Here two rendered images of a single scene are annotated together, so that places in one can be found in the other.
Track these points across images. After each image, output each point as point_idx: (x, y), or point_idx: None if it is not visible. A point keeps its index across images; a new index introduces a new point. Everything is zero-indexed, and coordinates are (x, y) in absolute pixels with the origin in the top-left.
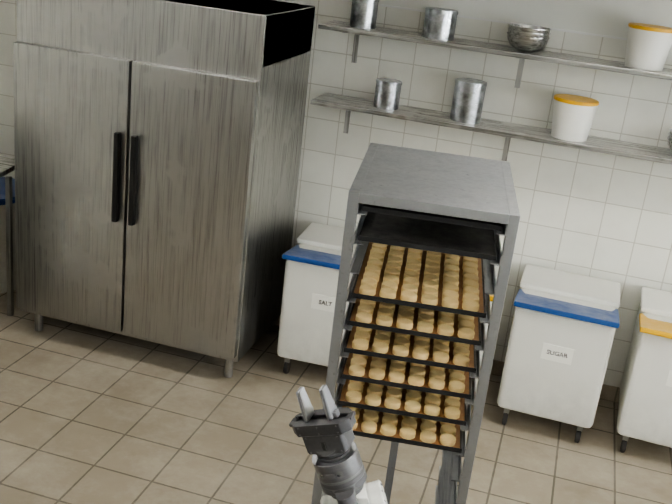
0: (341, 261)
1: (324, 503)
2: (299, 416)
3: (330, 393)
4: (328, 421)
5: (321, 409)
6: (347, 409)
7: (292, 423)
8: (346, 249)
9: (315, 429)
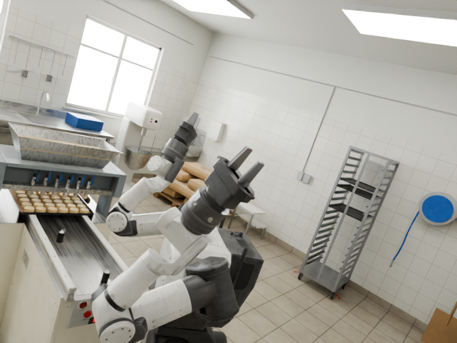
0: None
1: (206, 240)
2: (246, 191)
3: (239, 152)
4: (236, 170)
5: (232, 176)
6: (221, 159)
7: (254, 194)
8: None
9: None
